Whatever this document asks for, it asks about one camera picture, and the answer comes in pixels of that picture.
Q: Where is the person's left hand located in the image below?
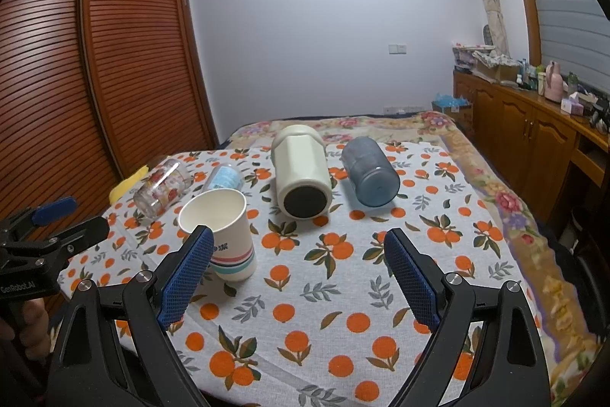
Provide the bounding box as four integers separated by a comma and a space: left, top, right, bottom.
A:
16, 298, 52, 362

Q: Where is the blue translucent cup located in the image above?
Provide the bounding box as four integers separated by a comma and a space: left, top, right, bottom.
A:
340, 137, 401, 208

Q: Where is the yellow cloth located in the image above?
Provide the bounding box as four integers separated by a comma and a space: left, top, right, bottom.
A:
109, 165, 151, 204

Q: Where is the grey window blind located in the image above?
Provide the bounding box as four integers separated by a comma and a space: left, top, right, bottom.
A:
517, 0, 610, 95

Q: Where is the wooden slatted wardrobe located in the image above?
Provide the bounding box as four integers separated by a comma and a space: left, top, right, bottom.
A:
0, 0, 221, 236

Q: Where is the black chair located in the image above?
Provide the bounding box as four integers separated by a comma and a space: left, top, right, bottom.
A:
538, 206, 610, 341

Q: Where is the cardboard box with blue contents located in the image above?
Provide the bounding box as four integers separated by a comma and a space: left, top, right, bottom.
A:
431, 95, 474, 126

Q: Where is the cream faceted cup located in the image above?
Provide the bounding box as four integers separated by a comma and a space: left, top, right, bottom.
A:
271, 125, 333, 219

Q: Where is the pink thermos jug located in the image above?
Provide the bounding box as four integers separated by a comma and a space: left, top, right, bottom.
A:
544, 60, 565, 103

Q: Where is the printed glass cup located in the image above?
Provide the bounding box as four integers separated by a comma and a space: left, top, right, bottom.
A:
133, 158, 194, 218

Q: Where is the floral blanket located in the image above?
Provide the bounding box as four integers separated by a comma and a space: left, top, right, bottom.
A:
222, 111, 606, 403

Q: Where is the white striped paper cup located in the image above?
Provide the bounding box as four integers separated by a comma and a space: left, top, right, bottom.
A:
177, 188, 258, 283

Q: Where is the black device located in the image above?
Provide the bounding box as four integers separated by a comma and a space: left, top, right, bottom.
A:
588, 96, 610, 127

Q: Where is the stack of patterned boxes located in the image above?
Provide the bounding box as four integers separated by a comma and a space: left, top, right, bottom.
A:
453, 42, 494, 76

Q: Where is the tissue box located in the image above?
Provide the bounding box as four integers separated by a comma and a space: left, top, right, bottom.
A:
561, 91, 596, 116

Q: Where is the cardboard box with patterned cloth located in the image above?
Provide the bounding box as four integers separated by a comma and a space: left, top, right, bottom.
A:
472, 49, 521, 84

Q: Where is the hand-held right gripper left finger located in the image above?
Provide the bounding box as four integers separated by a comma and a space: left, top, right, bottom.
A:
45, 225, 215, 407

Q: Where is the wooden cabinet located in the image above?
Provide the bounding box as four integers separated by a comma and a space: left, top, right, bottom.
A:
452, 70, 610, 217

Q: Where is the orange fruit print cloth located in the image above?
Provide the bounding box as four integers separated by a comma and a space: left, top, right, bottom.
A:
57, 142, 556, 407

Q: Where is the small clear plastic cup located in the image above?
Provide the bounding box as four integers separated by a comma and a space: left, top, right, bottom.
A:
200, 164, 245, 194

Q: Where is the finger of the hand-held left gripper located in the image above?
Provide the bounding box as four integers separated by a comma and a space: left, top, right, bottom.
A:
33, 216, 110, 256
0, 196, 78, 242

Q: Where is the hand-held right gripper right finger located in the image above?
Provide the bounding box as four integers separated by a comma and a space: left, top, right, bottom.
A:
382, 227, 554, 407

